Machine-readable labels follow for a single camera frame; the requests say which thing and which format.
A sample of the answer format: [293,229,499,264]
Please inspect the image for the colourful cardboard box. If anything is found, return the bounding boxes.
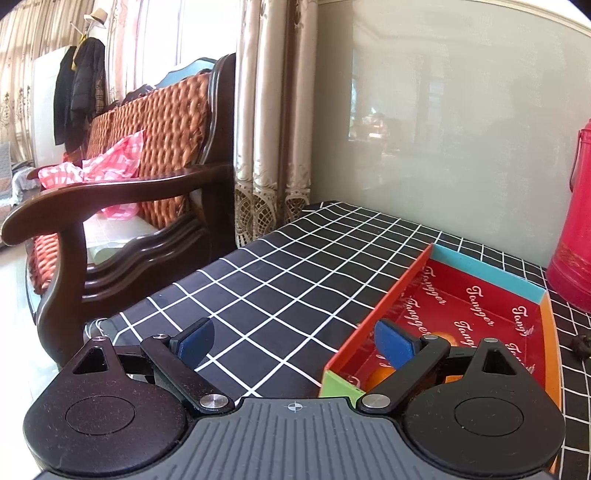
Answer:
[318,243,565,475]

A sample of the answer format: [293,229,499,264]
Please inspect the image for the grey cloth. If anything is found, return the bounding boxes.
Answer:
[0,142,38,209]

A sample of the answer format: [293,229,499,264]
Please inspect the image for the pink checked cloth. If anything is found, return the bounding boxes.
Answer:
[38,130,147,220]

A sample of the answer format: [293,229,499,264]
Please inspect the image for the white hat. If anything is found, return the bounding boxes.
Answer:
[83,8,108,31]

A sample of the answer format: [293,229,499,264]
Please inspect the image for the black white grid tablecloth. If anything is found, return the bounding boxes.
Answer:
[83,200,591,480]

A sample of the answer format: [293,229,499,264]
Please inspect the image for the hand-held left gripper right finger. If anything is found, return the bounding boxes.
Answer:
[360,318,536,414]

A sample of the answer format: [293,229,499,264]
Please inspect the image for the red thermos flask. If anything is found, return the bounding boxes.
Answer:
[546,117,591,315]

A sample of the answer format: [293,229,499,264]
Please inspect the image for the beige lace hem curtain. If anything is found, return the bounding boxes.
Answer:
[235,0,320,250]

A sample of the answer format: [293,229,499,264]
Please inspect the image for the wooden sofa orange cushions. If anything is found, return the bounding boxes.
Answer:
[0,53,237,370]

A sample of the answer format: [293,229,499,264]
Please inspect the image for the sheer embroidered curtain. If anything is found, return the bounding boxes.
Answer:
[0,0,241,160]

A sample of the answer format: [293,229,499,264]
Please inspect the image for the white seat pad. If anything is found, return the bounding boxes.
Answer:
[85,212,163,267]

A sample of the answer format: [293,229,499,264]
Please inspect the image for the white panel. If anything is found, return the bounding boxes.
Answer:
[31,45,77,165]

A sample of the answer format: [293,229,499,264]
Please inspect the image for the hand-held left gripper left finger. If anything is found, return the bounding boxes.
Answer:
[60,318,234,415]

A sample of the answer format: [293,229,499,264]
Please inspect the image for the dark hanging coats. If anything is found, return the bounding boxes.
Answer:
[52,38,107,149]

